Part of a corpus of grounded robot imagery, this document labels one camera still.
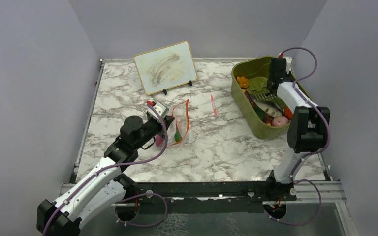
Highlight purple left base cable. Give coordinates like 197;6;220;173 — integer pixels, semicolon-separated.
115;191;169;228

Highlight clear zip bag orange zipper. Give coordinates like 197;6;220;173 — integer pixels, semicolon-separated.
167;99;190;148

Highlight silver toy fish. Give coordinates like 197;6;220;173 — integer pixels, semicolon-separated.
253;99;283;118

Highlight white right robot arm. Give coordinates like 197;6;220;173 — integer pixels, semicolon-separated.
264;56;331;200

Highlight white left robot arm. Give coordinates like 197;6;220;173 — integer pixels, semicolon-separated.
36;115;175;236

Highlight pink toy onion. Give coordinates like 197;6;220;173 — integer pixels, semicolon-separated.
271;116;289;127

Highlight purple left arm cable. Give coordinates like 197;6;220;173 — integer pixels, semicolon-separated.
41;102;169;236

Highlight olive green plastic bin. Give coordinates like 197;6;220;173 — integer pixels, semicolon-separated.
231;56;290;139

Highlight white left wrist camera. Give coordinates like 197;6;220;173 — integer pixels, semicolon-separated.
146;101;169;123

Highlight yellow framed whiteboard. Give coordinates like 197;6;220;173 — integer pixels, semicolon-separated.
133;41;198;95

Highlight magenta toy beet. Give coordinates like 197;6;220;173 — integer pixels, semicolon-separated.
155;135;165;147

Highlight green toy cucumber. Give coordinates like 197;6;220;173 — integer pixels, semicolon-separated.
174;129;182;143

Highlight red toy chili pepper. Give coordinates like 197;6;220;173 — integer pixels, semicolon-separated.
283;108;293;120

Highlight orange yellow toy pepper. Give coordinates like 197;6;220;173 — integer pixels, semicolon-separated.
236;76;250;89

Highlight red white pen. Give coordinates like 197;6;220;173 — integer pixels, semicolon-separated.
210;94;218;117

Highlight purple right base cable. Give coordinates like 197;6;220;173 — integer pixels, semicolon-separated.
263;178;323;227

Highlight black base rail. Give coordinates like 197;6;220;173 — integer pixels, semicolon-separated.
115;180;297;220

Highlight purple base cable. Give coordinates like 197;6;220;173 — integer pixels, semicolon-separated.
263;178;323;227
115;191;169;228

